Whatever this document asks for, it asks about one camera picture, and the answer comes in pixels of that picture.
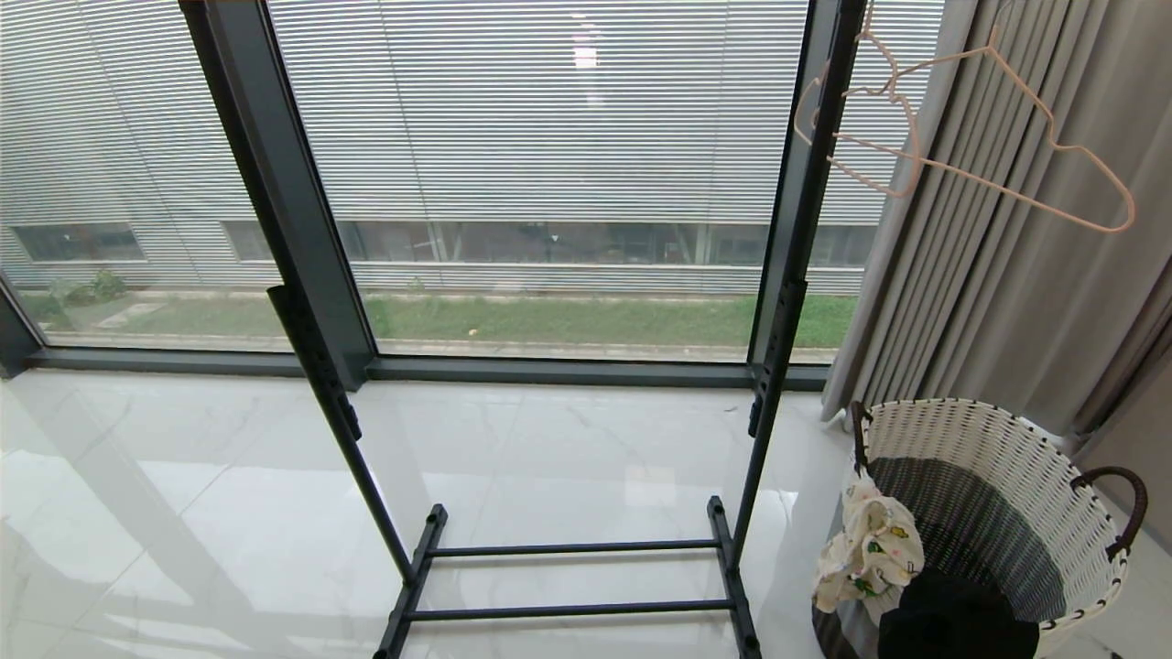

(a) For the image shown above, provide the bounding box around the pink clothes hanger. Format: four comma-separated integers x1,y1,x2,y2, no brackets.
793,0,920,200
827,0,1137,233

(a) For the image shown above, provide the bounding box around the black clothes rack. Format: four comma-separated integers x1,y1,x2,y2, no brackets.
179,0,868,659

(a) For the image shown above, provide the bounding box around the cream printed garment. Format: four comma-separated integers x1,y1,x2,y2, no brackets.
813,470,926,614

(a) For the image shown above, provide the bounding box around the white laundry basket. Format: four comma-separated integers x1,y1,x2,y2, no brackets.
810,398,1149,659

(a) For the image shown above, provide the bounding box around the beige curtain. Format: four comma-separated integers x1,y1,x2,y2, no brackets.
821,0,1172,442

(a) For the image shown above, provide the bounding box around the window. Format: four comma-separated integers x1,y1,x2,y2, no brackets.
0,0,946,393

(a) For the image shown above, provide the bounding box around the black t-shirt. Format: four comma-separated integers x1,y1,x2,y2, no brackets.
877,567,1041,659

